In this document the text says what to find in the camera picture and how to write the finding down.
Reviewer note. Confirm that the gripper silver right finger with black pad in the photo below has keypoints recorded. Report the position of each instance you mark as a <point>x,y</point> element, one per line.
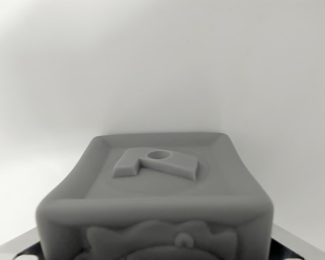
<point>289,247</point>

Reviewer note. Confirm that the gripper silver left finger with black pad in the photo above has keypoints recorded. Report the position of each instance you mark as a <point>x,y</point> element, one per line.
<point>27,247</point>

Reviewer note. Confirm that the grey embossed cube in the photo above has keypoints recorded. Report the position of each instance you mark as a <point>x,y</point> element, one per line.
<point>157,195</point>

